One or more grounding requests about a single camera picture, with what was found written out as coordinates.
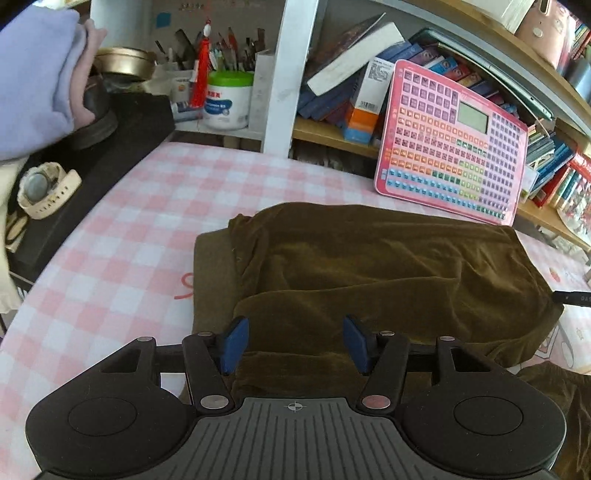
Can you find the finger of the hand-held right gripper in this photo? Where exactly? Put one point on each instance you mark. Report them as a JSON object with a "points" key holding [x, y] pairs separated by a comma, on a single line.
{"points": [[575, 298]]}

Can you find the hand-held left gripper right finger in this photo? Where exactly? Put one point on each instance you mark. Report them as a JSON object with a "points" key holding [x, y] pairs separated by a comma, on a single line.
{"points": [[360, 344]]}

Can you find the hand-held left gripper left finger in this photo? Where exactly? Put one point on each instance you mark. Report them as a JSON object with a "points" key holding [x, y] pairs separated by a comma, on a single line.
{"points": [[233, 344]]}

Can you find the brown velvet pants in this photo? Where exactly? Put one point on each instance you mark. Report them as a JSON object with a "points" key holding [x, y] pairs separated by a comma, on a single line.
{"points": [[369, 267]]}

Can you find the colourful flower bouquet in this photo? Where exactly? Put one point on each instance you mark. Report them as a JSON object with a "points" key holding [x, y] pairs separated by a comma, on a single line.
{"points": [[577, 212]]}

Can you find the row of assorted thin books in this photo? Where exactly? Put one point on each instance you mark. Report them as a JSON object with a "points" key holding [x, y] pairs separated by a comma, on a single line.
{"points": [[554, 170]]}

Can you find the pink checked printed table mat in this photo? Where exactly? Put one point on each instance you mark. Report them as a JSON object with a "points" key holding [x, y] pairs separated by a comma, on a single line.
{"points": [[138, 240]]}

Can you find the pink learning tablet toy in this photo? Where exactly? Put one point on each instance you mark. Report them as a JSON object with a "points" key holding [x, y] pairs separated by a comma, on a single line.
{"points": [[438, 138]]}

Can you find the orange and blue carton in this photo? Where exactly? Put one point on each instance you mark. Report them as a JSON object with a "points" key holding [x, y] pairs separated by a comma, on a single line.
{"points": [[364, 115]]}

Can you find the grey laptop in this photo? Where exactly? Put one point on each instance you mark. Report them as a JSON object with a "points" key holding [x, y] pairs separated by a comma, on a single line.
{"points": [[508, 78]]}

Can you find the black box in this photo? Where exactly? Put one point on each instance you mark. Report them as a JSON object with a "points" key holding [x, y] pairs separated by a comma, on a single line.
{"points": [[124, 134]]}

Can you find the white jar with green lid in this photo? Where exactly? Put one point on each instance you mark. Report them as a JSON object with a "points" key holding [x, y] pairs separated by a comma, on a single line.
{"points": [[228, 106]]}

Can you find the cream cloth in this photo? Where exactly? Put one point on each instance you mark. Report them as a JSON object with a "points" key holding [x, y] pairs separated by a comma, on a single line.
{"points": [[9, 240]]}

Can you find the white wristwatch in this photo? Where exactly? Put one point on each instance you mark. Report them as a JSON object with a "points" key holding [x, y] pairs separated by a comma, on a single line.
{"points": [[34, 189]]}

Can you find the white and wooden bookshelf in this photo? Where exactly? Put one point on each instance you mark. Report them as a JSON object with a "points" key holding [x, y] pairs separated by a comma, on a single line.
{"points": [[286, 92]]}

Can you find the red tassel charm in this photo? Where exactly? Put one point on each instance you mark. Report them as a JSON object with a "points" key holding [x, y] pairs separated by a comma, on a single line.
{"points": [[202, 78]]}

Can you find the dark round object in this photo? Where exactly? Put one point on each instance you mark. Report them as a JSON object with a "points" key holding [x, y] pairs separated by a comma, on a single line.
{"points": [[99, 110]]}

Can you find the pink bag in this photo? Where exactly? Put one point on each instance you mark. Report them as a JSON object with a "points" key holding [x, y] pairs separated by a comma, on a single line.
{"points": [[549, 27]]}

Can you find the thick leaning book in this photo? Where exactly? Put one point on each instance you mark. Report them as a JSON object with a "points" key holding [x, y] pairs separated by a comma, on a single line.
{"points": [[351, 60]]}

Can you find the bunch of pens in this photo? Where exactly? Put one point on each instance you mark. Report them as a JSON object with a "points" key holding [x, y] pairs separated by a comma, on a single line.
{"points": [[231, 46]]}

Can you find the brass bowl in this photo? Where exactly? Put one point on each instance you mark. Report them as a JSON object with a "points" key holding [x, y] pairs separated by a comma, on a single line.
{"points": [[124, 62]]}

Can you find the pink folded garment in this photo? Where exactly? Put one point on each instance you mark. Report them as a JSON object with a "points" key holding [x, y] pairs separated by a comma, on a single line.
{"points": [[90, 60]]}

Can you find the purple folded garment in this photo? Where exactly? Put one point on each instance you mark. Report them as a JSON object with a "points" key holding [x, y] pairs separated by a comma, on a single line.
{"points": [[32, 83]]}

